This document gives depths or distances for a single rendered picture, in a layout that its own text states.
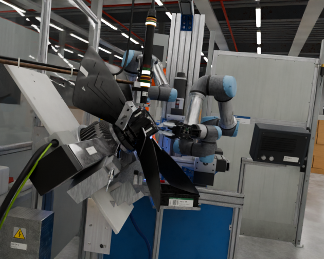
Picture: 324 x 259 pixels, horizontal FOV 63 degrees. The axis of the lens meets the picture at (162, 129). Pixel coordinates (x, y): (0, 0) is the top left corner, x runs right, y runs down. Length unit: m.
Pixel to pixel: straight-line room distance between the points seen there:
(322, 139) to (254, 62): 6.35
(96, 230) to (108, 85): 0.53
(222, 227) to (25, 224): 1.01
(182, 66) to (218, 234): 1.22
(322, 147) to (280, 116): 6.19
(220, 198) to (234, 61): 1.81
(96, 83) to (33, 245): 0.60
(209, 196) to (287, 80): 1.91
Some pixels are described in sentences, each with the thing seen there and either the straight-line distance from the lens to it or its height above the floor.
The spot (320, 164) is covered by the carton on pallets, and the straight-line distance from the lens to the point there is 9.23.
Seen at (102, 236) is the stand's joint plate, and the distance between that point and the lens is 1.06.
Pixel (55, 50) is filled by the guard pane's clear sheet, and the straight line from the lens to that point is 1.95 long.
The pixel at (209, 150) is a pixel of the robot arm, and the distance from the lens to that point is 1.35.
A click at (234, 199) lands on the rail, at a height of 0.82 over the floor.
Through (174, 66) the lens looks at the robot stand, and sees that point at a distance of 2.08.
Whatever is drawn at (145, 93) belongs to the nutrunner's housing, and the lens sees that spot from 1.11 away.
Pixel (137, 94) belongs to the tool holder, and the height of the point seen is 1.32.
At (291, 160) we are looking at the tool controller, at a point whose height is 1.08.
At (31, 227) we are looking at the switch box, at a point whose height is 0.81.
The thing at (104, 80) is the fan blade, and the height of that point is 1.33.
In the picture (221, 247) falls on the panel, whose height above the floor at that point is 0.54.
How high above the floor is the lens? 1.24
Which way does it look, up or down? 3 degrees down
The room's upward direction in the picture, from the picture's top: 6 degrees clockwise
